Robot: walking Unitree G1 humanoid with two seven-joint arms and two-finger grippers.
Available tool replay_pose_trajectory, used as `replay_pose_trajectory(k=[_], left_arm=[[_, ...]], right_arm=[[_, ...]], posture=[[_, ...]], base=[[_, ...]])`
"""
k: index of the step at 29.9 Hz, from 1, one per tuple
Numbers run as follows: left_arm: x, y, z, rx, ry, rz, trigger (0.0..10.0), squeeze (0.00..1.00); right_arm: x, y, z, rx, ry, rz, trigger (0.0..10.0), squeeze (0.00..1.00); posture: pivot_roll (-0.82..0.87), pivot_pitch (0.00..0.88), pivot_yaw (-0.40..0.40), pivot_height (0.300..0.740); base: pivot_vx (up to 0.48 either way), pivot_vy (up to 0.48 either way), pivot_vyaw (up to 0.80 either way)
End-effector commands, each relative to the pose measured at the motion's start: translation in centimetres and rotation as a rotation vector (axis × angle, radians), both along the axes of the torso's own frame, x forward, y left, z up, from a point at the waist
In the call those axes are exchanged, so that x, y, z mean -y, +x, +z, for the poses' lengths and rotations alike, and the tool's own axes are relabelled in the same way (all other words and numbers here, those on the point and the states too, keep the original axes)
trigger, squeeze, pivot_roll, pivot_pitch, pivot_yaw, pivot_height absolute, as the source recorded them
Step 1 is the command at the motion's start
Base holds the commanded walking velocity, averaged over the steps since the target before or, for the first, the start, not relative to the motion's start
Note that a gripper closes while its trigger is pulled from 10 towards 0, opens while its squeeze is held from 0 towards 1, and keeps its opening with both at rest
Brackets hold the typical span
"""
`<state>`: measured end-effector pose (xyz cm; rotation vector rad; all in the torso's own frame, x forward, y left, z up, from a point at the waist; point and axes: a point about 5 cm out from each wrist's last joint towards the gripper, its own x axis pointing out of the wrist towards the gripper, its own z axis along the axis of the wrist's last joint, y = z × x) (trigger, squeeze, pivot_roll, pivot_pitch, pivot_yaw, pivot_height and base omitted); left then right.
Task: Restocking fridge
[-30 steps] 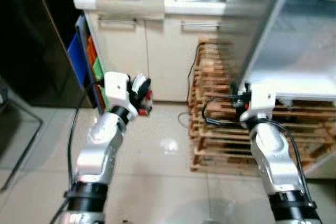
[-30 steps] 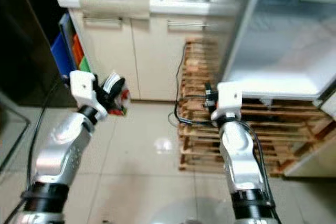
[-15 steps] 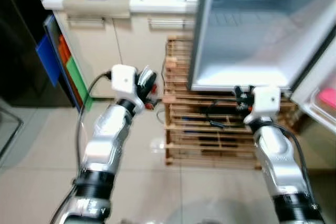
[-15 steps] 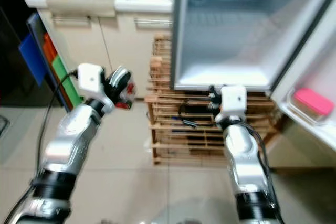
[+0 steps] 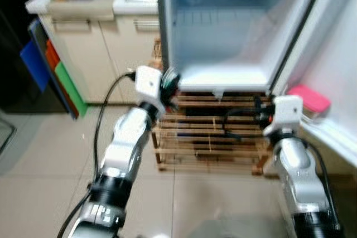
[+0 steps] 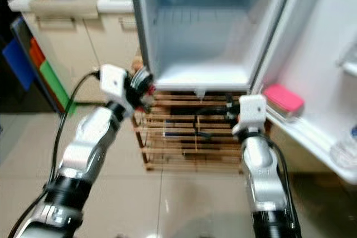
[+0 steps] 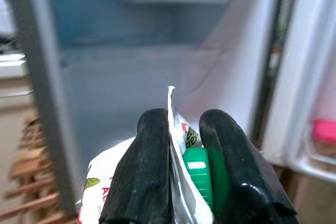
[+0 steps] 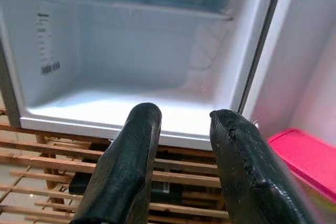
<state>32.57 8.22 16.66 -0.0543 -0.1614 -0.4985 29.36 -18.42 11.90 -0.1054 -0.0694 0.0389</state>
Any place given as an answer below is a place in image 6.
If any wooden slatted rack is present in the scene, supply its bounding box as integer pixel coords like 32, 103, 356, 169
133, 90, 246, 173

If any white fridge door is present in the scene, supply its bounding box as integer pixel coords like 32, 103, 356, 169
248, 0, 357, 186

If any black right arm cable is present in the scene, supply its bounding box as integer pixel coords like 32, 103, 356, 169
269, 137, 302, 233

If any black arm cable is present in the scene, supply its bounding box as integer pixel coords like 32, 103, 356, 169
8, 71, 104, 238
269, 137, 302, 233

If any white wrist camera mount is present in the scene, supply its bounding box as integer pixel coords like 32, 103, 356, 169
239, 94, 267, 133
99, 64, 131, 105

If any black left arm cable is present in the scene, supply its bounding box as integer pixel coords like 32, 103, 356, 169
8, 71, 104, 238

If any blue plastic board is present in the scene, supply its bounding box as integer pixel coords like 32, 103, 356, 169
2, 38, 33, 91

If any green plastic board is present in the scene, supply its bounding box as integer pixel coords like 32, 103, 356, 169
37, 60, 71, 116

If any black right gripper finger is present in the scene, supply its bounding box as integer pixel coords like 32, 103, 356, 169
194, 127, 229, 139
195, 107, 227, 122

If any grey fridge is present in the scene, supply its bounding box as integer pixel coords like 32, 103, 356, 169
127, 0, 299, 95

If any clear container with pink lid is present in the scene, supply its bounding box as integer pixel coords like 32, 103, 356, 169
263, 83, 305, 119

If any orange plastic board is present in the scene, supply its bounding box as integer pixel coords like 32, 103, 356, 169
28, 37, 45, 69

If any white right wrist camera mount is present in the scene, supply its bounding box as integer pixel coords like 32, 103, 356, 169
239, 94, 267, 133

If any cream kitchen counter cabinet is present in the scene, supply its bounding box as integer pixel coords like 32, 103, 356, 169
8, 0, 143, 105

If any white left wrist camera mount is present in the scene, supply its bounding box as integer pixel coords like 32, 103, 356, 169
99, 64, 131, 105

